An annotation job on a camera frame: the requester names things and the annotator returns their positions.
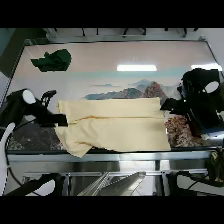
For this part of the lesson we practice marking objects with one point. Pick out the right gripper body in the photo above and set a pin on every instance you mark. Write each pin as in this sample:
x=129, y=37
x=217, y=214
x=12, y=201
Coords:
x=174, y=106

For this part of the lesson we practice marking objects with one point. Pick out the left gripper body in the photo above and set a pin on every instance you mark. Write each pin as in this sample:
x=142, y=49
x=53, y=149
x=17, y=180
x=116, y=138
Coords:
x=55, y=120

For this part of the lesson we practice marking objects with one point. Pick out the cream T-shirt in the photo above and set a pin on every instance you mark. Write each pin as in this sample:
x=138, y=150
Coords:
x=116, y=133

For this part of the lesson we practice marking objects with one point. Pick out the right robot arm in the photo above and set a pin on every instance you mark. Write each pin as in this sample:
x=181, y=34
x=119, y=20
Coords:
x=203, y=113

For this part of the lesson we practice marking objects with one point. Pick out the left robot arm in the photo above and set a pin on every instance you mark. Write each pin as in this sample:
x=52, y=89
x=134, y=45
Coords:
x=16, y=104

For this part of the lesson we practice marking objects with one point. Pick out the dark green garment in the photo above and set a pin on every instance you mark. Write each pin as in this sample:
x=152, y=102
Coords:
x=53, y=61

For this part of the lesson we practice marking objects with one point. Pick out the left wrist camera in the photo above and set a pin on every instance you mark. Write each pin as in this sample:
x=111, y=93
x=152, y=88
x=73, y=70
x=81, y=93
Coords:
x=48, y=96

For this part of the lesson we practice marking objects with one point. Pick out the silver frame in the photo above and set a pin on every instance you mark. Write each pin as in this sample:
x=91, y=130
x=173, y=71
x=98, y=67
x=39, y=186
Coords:
x=126, y=160

